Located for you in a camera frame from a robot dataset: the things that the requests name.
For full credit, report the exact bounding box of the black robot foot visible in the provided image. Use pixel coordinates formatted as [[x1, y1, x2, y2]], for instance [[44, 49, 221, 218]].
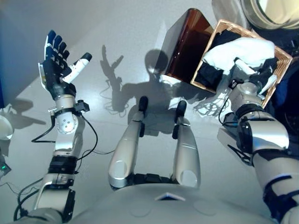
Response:
[[177, 101, 187, 118], [139, 96, 149, 113]]

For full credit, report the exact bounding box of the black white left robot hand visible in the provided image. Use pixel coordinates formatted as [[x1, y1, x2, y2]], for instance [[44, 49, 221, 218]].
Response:
[[37, 29, 93, 102]]

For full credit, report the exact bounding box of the small grey electronic box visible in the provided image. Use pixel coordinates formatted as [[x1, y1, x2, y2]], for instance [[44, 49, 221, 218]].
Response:
[[0, 161, 13, 178]]

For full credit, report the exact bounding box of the black left robot foot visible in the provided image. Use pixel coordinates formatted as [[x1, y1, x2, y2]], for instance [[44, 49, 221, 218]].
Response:
[[139, 96, 149, 113]]

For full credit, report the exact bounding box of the navy blue garment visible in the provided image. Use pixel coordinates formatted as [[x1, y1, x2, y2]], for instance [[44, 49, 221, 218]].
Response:
[[253, 58, 280, 78]]

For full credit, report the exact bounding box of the white garment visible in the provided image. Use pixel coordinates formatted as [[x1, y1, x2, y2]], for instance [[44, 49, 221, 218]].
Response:
[[202, 37, 276, 71]]

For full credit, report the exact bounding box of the white low platform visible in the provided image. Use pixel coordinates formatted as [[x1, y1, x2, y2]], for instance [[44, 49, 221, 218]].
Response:
[[217, 127, 256, 166]]

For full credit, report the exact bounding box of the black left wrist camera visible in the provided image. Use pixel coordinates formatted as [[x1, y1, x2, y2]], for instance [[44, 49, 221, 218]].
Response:
[[74, 99, 90, 113]]

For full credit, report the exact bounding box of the black rolled garment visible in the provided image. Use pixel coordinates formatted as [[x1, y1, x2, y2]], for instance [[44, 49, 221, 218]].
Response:
[[195, 30, 236, 87]]

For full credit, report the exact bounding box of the wicker laundry basket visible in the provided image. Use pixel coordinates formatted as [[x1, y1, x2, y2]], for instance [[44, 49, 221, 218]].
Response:
[[190, 20, 293, 110]]

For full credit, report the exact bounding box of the silver robot leg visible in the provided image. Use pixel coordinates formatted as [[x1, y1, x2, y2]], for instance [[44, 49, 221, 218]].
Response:
[[173, 116, 202, 189], [108, 111, 145, 189]]

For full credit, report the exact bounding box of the grey robot torso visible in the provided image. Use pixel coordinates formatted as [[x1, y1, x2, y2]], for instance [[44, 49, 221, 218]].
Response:
[[67, 182, 277, 224]]

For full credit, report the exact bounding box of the silver right robot leg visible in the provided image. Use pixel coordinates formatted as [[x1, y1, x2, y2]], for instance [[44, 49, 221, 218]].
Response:
[[173, 116, 202, 189]]

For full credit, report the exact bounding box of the silver left robot leg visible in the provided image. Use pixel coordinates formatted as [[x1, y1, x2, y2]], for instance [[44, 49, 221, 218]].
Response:
[[108, 111, 145, 189]]

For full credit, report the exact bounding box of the black right robot foot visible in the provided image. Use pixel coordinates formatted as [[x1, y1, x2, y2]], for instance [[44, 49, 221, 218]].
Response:
[[177, 101, 187, 118]]

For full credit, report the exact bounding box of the black robot pelvis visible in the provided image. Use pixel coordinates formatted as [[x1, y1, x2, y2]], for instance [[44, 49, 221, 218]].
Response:
[[133, 174, 178, 185]]

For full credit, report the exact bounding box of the black left elbow cable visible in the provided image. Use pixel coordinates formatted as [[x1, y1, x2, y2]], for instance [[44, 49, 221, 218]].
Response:
[[13, 179, 44, 222]]

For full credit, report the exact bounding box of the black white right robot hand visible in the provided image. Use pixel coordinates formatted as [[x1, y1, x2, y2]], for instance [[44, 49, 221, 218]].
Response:
[[234, 58, 278, 95]]

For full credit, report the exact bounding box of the white cylindrical object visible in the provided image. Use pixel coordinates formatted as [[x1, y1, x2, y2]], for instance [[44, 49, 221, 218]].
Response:
[[0, 114, 14, 141]]

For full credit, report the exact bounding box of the round glass washing machine door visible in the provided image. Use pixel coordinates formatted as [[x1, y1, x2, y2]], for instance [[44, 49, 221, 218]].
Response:
[[211, 0, 299, 30]]

